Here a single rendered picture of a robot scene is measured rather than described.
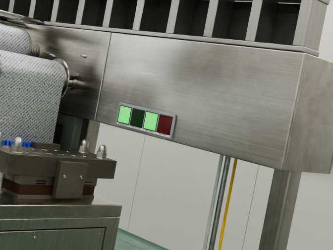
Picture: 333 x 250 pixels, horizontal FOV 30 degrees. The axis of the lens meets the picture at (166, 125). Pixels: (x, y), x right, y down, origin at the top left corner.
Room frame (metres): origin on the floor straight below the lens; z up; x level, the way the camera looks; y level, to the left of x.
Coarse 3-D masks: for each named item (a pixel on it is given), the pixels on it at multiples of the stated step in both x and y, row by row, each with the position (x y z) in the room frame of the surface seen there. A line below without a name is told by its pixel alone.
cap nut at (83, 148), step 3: (81, 141) 2.07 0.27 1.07; (84, 141) 2.06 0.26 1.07; (87, 141) 2.07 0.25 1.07; (81, 144) 2.06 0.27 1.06; (84, 144) 2.06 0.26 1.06; (87, 144) 2.06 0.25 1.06; (81, 147) 2.06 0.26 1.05; (84, 147) 2.06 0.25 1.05; (87, 147) 2.06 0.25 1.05; (78, 150) 2.07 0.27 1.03; (81, 150) 2.06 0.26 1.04; (84, 150) 2.06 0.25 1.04; (87, 150) 2.07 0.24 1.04
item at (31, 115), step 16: (0, 96) 1.90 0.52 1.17; (16, 96) 1.94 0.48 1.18; (32, 96) 1.98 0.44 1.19; (48, 96) 2.02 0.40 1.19; (0, 112) 1.91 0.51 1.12; (16, 112) 1.95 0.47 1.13; (32, 112) 1.99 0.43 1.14; (48, 112) 2.03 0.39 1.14; (0, 128) 1.91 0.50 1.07; (16, 128) 1.95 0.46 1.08; (32, 128) 2.00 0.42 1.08; (48, 128) 2.04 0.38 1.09
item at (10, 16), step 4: (0, 12) 2.20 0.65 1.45; (4, 12) 2.21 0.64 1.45; (8, 12) 2.22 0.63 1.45; (0, 16) 2.25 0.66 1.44; (4, 16) 2.21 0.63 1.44; (8, 16) 2.27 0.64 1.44; (12, 16) 2.24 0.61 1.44; (16, 16) 2.24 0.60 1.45; (20, 16) 2.26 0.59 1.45; (24, 16) 2.27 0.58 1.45; (20, 20) 2.26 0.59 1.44; (24, 20) 2.32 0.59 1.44; (28, 20) 2.28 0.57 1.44; (32, 20) 2.29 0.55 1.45; (36, 20) 2.31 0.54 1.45; (40, 20) 2.32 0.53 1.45
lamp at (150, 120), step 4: (148, 112) 1.88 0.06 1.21; (148, 116) 1.88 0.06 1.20; (152, 116) 1.87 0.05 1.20; (156, 116) 1.86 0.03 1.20; (148, 120) 1.88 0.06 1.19; (152, 120) 1.87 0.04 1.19; (156, 120) 1.85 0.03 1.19; (144, 124) 1.89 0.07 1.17; (148, 124) 1.88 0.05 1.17; (152, 124) 1.86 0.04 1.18; (148, 128) 1.87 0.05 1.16; (152, 128) 1.86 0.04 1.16
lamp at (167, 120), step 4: (160, 116) 1.85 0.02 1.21; (164, 116) 1.83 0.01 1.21; (160, 120) 1.84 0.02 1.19; (164, 120) 1.83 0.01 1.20; (168, 120) 1.82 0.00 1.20; (160, 124) 1.84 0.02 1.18; (164, 124) 1.83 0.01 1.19; (168, 124) 1.82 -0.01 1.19; (160, 128) 1.84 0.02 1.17; (164, 128) 1.83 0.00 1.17; (168, 128) 1.82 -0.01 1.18; (164, 132) 1.83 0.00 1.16; (168, 132) 1.81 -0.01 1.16
